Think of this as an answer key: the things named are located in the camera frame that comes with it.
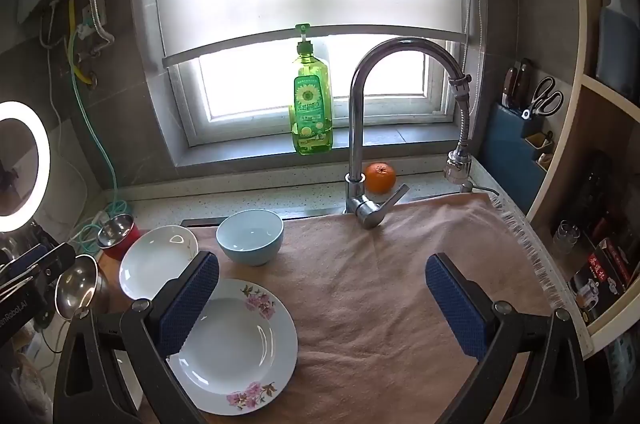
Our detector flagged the printed cardboard box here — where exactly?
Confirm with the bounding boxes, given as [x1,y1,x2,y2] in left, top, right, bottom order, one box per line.
[567,236,637,326]

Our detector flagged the blue cutting board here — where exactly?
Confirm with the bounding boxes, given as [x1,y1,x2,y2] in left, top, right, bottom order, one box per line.
[595,0,640,101]

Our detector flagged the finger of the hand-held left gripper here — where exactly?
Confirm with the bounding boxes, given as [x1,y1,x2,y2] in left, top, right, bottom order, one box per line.
[20,242,77,287]

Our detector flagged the window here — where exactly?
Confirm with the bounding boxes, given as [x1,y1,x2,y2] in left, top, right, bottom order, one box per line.
[164,29,483,167]

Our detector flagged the white plate with pink flowers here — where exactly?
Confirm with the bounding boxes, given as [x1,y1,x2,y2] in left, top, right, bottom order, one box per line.
[166,277,300,416]

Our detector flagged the sink soap dispenser pump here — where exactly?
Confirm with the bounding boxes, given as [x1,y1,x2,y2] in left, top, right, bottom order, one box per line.
[459,180,502,199]

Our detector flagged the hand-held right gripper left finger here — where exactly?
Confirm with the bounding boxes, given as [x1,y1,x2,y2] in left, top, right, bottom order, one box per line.
[52,250,221,424]

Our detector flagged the white ring light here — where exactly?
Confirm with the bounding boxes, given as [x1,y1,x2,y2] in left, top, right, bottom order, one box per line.
[0,100,52,233]

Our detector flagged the white plate with grey pattern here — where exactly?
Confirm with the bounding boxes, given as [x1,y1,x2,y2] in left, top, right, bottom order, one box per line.
[118,225,200,303]

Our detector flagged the teal green hose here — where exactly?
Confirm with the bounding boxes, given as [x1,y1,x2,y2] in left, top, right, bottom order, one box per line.
[70,23,133,252]

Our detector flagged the wooden shelf unit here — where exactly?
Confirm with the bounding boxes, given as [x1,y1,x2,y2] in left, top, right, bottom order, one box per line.
[520,0,640,357]

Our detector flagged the blue knife block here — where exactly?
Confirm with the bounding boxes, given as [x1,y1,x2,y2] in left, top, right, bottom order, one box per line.
[481,100,557,216]

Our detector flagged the orange fruit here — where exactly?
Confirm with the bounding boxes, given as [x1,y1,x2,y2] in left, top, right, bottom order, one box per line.
[363,161,397,196]

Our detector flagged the red steel bowl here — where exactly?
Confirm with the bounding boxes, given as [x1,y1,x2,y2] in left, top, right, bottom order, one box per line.
[96,212,141,261]

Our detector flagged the chrome kitchen faucet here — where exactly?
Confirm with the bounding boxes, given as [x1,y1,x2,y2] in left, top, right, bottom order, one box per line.
[343,36,474,231]

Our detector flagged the light blue ceramic bowl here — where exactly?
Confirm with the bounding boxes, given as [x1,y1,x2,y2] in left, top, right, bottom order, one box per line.
[215,208,285,268]

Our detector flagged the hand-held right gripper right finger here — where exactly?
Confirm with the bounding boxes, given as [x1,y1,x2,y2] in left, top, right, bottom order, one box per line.
[425,252,591,424]

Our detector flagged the large steel bowl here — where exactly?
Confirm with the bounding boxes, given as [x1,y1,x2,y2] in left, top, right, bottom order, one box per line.
[53,253,112,321]

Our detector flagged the yellow gas hose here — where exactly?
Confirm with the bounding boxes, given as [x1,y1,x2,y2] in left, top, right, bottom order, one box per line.
[66,0,99,86]

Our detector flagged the pink towel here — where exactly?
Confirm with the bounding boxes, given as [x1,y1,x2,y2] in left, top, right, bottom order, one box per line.
[135,191,578,424]

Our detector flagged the clear drinking glass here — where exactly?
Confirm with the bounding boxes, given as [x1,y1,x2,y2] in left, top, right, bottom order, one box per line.
[552,219,582,256]

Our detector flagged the brown handled knife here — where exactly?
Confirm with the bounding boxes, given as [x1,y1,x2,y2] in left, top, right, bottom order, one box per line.
[515,57,534,106]
[502,66,519,108]

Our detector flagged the kitchen scissors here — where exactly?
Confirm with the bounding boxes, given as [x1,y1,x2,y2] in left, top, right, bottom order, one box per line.
[522,76,565,121]

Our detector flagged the green dish soap bottle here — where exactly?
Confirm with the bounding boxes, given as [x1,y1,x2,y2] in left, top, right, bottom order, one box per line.
[288,23,334,156]

